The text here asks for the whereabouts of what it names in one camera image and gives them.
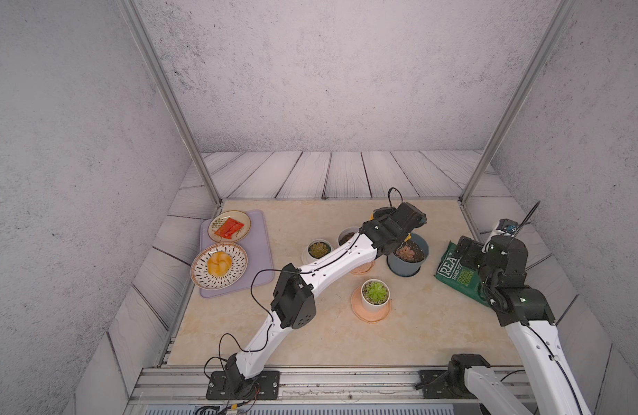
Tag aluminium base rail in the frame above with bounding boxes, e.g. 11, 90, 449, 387
125, 367, 485, 414

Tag red food sticks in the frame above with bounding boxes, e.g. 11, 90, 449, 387
214, 217, 244, 240

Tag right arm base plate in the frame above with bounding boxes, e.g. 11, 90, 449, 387
414, 369, 454, 399

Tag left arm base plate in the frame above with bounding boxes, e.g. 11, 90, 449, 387
206, 371, 280, 401

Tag blue-grey succulent pot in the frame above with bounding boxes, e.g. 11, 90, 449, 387
386, 233, 429, 278

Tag metal frame post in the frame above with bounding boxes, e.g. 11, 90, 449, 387
117, 0, 223, 208
458, 0, 576, 207

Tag white saucer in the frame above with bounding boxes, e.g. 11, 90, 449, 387
301, 240, 334, 273

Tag small white succulent pot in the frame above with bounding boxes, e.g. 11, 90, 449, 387
303, 239, 333, 264

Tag patterned white bowl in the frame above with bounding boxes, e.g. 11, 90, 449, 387
190, 242, 248, 291

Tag left metal frame post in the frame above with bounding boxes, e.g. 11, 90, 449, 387
117, 0, 223, 208

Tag yellow dumplings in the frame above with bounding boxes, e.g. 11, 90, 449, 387
206, 251, 232, 278

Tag terracotta saucer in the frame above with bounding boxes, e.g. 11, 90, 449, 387
351, 288, 391, 323
351, 261, 374, 275

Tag lavender placemat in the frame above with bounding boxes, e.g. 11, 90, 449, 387
199, 209, 275, 298

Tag beige plate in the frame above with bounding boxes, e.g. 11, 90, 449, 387
206, 210, 251, 242

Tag terracotta saucer front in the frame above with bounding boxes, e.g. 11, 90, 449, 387
351, 288, 391, 323

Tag white pot green succulent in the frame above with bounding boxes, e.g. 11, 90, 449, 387
360, 279, 390, 313

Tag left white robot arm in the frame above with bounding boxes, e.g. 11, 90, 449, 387
219, 202, 427, 400

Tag terracotta saucer back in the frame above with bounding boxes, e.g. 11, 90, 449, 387
351, 261, 374, 275

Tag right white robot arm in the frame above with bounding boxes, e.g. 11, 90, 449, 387
415, 234, 590, 414

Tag large white succulent pot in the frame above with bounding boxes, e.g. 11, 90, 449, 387
337, 227, 360, 247

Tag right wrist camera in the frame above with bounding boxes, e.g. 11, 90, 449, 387
490, 219, 519, 245

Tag green snack bag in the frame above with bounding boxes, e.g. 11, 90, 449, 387
435, 241, 490, 307

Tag right metal frame post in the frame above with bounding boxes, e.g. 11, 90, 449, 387
458, 0, 576, 207

